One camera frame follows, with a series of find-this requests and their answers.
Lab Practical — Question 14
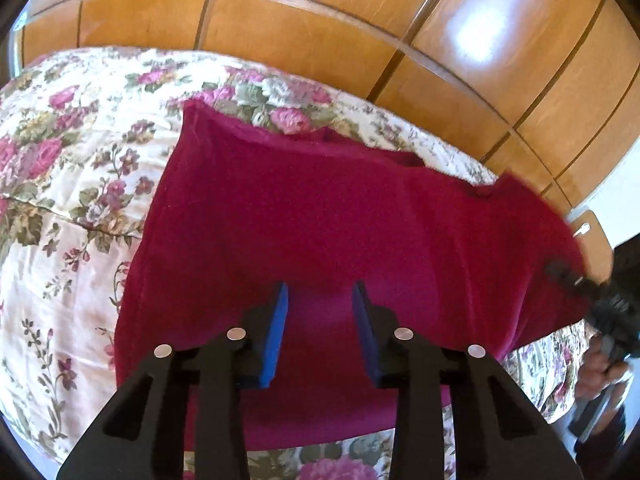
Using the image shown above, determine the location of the magenta long-sleeve shirt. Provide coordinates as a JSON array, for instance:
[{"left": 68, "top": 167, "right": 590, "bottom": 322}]
[{"left": 115, "top": 101, "right": 587, "bottom": 451}]

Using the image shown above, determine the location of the person's right hand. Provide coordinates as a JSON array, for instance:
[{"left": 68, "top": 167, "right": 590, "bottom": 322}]
[{"left": 575, "top": 335, "right": 632, "bottom": 400}]

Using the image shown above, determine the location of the floral bed cover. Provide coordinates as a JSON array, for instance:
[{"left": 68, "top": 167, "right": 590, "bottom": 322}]
[{"left": 0, "top": 45, "right": 594, "bottom": 480}]

